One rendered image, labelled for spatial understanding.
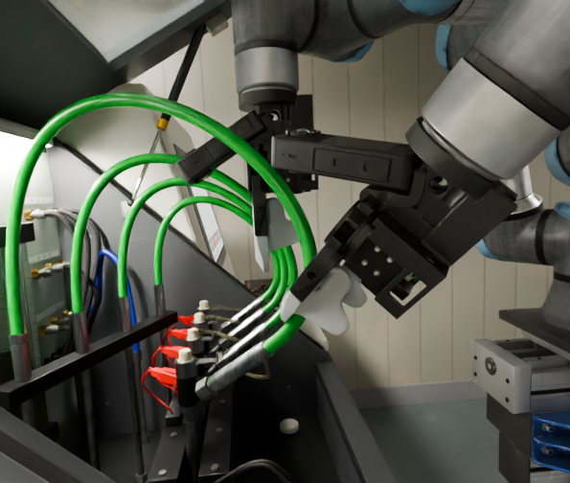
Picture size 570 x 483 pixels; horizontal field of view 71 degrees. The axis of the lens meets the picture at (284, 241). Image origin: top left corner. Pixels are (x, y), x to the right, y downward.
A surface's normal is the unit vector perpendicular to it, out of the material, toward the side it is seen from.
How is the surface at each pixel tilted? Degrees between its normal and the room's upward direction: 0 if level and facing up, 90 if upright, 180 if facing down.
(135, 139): 90
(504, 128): 110
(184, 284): 90
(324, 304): 101
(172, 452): 0
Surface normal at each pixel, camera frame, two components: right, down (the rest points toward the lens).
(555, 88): -0.18, 0.56
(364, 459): -0.05, -0.99
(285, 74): 0.57, 0.07
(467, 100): -0.77, -0.01
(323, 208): 0.08, 0.11
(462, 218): -0.47, 0.34
